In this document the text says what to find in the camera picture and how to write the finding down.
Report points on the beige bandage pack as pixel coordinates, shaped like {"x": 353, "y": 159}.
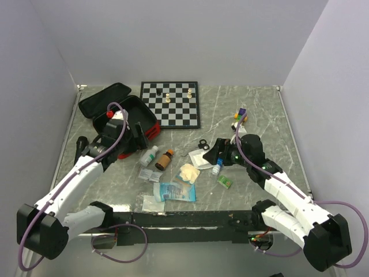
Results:
{"x": 187, "y": 174}

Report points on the white medicine bottle green label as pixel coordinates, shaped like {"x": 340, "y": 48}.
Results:
{"x": 148, "y": 156}

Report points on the colourful toy block car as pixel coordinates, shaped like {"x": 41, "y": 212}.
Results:
{"x": 240, "y": 114}

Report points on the cream chess pawn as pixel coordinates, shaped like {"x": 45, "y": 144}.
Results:
{"x": 167, "y": 97}

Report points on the brown bottle orange cap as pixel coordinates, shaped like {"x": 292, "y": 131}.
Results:
{"x": 164, "y": 160}

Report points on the white gauze pouch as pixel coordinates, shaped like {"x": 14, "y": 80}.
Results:
{"x": 198, "y": 161}

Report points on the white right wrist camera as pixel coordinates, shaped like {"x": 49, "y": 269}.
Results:
{"x": 234, "y": 126}

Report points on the small dropper bottle blue label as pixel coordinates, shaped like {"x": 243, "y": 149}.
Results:
{"x": 217, "y": 167}

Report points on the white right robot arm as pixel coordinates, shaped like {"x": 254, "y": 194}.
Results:
{"x": 323, "y": 237}

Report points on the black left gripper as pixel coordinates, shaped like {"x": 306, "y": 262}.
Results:
{"x": 141, "y": 140}

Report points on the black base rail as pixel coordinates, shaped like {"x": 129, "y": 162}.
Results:
{"x": 183, "y": 226}

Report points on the clear flat plastic pouch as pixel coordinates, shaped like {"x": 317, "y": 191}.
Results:
{"x": 148, "y": 204}

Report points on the small green box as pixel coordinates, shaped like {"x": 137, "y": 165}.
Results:
{"x": 224, "y": 181}

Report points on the black handled scissors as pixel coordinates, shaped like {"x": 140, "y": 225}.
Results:
{"x": 201, "y": 145}

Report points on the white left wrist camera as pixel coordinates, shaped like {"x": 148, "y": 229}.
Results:
{"x": 119, "y": 115}

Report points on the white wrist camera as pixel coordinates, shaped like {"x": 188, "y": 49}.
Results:
{"x": 234, "y": 126}
{"x": 119, "y": 115}

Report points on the red black medicine case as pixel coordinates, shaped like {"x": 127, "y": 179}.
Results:
{"x": 95, "y": 108}

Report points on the blue wipes packet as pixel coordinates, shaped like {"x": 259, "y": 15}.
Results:
{"x": 174, "y": 191}

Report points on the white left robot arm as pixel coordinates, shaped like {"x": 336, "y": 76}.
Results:
{"x": 47, "y": 226}

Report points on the black white chessboard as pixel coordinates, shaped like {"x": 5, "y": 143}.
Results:
{"x": 181, "y": 112}

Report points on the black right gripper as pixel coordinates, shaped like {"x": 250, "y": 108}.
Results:
{"x": 222, "y": 145}

